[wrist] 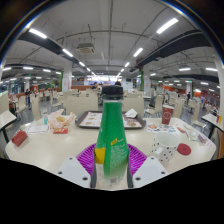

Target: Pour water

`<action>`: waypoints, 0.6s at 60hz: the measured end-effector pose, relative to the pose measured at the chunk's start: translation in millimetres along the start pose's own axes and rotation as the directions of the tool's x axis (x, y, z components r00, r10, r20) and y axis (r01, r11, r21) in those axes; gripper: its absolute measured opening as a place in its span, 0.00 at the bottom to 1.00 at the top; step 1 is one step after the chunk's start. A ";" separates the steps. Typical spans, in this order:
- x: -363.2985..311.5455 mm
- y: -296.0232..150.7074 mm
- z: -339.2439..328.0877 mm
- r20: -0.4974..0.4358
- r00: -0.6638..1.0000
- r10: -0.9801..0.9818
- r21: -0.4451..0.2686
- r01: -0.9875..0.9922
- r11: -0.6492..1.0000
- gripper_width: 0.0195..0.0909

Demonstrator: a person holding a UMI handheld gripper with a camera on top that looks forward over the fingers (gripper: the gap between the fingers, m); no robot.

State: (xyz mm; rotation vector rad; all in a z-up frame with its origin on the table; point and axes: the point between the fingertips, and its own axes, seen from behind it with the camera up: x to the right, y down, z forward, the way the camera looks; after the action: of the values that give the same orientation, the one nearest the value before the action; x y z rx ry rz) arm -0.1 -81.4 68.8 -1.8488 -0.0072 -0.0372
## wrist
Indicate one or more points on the red tissue packet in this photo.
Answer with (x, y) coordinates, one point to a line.
(19, 138)

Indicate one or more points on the green plastic drink bottle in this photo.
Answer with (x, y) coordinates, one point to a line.
(111, 133)

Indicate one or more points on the ceiling air conditioner unit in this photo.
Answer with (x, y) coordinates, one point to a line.
(85, 48)

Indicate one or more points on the crumpled white napkin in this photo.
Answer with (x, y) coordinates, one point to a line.
(131, 113)

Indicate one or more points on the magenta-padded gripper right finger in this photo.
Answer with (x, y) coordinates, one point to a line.
(148, 171)

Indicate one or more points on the brown tray with paper liner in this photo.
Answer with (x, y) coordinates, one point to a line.
(87, 120)

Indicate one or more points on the small red sauce packet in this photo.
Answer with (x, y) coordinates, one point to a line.
(60, 131)

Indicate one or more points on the small clear teal-labelled bottle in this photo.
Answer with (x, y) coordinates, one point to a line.
(45, 118)

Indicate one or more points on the beige canteen chairs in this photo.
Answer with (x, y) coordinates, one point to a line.
(80, 105)

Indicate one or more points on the clear plastic food bag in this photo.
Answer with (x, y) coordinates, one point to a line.
(60, 120)

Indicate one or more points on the ceiling strip lights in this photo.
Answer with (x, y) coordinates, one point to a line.
(166, 25)

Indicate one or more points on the flat round red coaster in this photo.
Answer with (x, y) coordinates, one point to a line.
(184, 149)

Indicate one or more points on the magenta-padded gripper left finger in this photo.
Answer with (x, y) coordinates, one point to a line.
(75, 171)

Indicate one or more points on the beige canteen table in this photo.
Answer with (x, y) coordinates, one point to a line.
(211, 120)

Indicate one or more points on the white polka dot mug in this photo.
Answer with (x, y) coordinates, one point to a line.
(164, 145)

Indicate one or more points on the beige pedestal side table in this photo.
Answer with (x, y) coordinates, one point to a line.
(6, 119)

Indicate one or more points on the colourful printed leaflet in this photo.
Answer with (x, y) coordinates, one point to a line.
(158, 127)

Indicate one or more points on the red paper cup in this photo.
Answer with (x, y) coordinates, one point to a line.
(167, 115)

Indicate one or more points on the white printed card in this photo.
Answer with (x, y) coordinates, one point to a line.
(37, 129)

